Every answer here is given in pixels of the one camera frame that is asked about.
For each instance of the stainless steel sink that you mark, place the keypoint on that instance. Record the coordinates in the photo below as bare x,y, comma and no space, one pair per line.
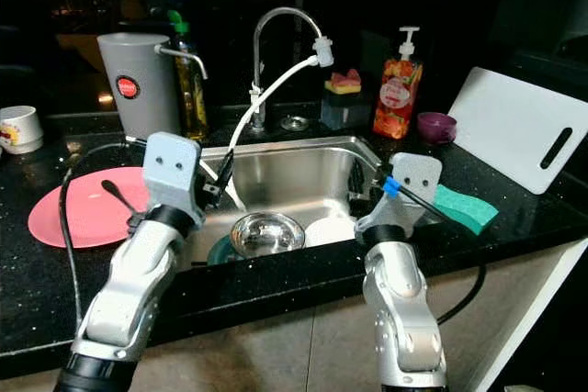
299,176

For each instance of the pink round plate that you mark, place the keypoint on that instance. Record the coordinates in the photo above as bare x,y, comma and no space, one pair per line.
83,213

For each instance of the teal plate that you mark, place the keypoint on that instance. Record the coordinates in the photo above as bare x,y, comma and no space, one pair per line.
219,252

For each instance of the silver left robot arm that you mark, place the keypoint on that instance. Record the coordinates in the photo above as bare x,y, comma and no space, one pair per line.
133,300

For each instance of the purple cup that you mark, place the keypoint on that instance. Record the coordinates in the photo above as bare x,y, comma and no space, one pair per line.
435,126

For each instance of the steel bowl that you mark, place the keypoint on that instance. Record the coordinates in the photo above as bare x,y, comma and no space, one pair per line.
266,233

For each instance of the teal sponge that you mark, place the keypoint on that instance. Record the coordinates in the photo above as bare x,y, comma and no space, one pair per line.
464,207

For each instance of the white cutting board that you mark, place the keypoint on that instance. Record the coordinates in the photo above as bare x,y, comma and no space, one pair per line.
519,130

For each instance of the orange dish soap pump bottle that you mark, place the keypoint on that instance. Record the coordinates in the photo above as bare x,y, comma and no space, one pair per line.
398,89

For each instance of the dark sponge holder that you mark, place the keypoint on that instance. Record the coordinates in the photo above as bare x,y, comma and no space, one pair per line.
342,110

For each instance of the white bowl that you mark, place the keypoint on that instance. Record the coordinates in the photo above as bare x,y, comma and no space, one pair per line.
331,229

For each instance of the beige cabinet front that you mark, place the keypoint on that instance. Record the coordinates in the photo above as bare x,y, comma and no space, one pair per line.
294,346

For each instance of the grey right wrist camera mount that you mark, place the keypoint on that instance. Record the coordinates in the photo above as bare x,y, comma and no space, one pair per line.
415,176

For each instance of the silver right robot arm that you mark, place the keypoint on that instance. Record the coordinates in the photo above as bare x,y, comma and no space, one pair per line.
400,309

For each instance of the grey water filter canister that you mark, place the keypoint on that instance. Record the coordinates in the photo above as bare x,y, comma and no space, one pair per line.
133,89

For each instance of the chrome gooseneck faucet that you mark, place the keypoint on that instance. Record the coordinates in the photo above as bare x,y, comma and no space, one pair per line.
257,48

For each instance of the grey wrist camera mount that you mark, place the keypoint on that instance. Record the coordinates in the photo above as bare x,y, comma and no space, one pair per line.
173,172
415,176

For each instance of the green capped oil bottle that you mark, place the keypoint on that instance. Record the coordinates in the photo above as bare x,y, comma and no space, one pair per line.
193,89

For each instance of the white faucet diverter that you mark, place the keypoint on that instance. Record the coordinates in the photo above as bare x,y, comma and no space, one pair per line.
323,50

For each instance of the red and yellow sponge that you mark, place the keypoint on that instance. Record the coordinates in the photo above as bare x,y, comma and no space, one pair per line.
344,80

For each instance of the round steel drain cap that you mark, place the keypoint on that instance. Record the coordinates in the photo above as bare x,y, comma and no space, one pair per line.
295,123

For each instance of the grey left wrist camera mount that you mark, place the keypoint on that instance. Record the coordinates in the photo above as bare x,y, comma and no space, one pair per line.
173,172

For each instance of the white printed mug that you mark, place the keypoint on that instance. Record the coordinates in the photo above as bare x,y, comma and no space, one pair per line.
20,130

